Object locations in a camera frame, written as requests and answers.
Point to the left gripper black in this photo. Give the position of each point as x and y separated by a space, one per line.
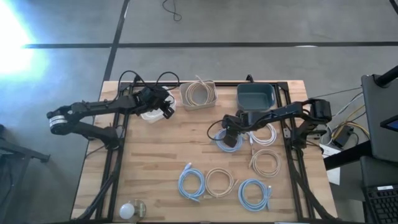
149 96

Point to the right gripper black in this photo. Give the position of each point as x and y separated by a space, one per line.
236 121

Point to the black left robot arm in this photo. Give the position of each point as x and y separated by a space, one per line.
93 106

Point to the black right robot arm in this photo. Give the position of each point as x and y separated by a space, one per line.
280 113

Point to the white plastic bin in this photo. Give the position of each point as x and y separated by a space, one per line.
152 117

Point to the dark teal plastic bin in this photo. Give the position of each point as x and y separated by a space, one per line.
255 98

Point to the beige plastic bin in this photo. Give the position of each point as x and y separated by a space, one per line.
199 107

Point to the black power adapter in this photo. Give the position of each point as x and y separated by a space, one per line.
343 137

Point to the white paper sheet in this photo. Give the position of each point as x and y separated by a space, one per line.
334 177

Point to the clear round jar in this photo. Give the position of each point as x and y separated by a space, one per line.
140 209

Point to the black support beam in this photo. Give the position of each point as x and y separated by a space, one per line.
345 157

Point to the black floor stand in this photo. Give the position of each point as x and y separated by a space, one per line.
25 152

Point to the dark grey equipment case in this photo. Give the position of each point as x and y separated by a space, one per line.
376 124

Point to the tablet with blue screen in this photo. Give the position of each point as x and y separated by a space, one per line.
392 124

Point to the black pole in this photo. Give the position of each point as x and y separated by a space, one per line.
387 77

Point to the black keyboard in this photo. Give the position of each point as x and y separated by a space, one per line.
382 205

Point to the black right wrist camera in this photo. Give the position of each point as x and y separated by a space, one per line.
231 140

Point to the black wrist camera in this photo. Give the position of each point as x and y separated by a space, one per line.
231 140
168 112

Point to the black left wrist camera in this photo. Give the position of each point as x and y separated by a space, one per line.
168 112

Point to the black metal table frame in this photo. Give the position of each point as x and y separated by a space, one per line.
227 83

